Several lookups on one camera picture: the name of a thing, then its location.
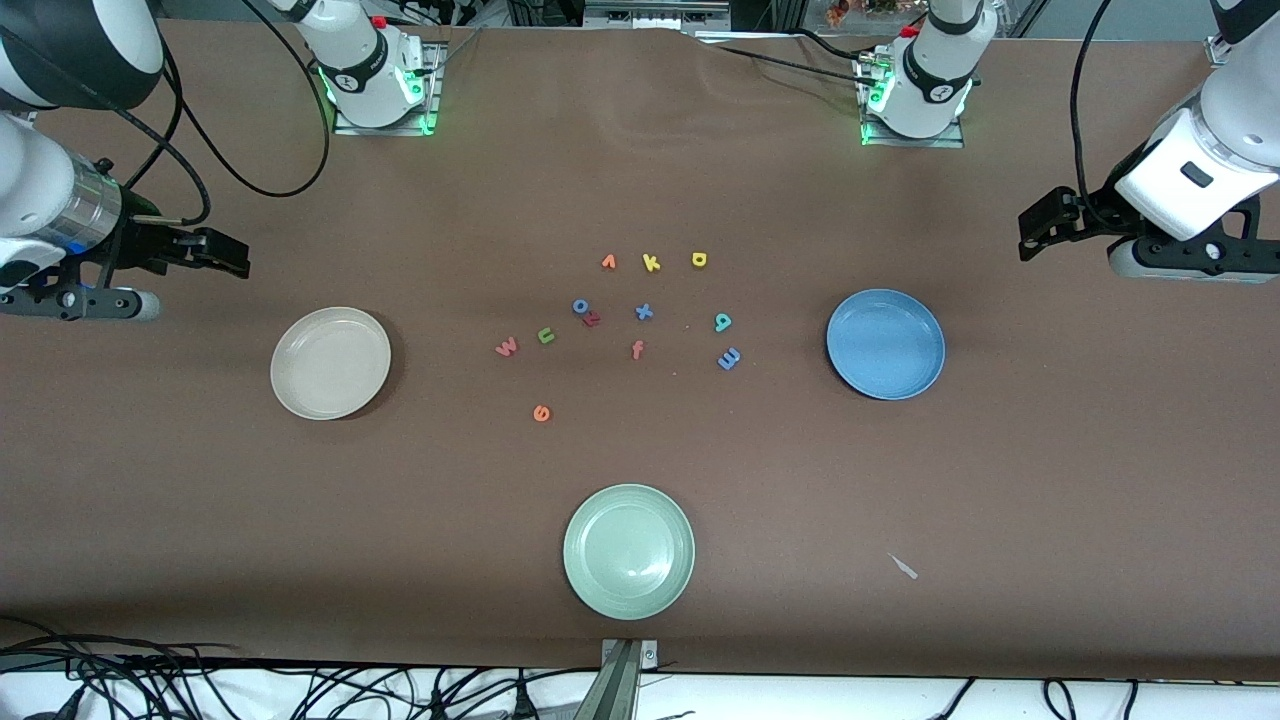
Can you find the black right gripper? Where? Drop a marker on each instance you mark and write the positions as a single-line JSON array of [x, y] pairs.
[[137, 243]]

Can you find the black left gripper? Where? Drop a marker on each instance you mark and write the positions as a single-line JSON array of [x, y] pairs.
[[1093, 211]]

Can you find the pink red foam letter w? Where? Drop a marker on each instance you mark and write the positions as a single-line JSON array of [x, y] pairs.
[[507, 348]]

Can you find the blue foam letter m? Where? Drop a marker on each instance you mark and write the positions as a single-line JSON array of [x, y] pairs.
[[729, 358]]

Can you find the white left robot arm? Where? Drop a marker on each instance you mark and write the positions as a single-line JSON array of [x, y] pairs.
[[1230, 130]]

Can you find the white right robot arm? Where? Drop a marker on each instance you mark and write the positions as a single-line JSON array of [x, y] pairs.
[[30, 180]]

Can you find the beige brown round plate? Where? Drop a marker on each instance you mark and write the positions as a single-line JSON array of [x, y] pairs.
[[330, 363]]

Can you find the blue round plate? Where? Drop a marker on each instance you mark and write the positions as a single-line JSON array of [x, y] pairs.
[[886, 344]]

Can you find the aluminium corner profile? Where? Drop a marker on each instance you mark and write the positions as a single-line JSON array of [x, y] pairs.
[[1218, 48]]

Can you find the brown table cover sheet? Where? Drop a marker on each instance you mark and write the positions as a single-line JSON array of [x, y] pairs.
[[200, 520]]

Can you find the white paper scrap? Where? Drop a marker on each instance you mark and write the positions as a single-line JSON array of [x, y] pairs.
[[905, 568]]

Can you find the yellow foam letter k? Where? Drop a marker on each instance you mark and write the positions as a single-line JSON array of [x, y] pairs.
[[650, 263]]

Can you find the pale green round plate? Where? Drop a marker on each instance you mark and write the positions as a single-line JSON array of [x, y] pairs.
[[628, 552]]

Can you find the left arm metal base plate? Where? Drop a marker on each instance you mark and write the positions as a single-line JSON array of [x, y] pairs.
[[920, 143]]

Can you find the grey metal bracket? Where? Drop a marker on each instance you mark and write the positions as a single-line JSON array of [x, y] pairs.
[[625, 690]]

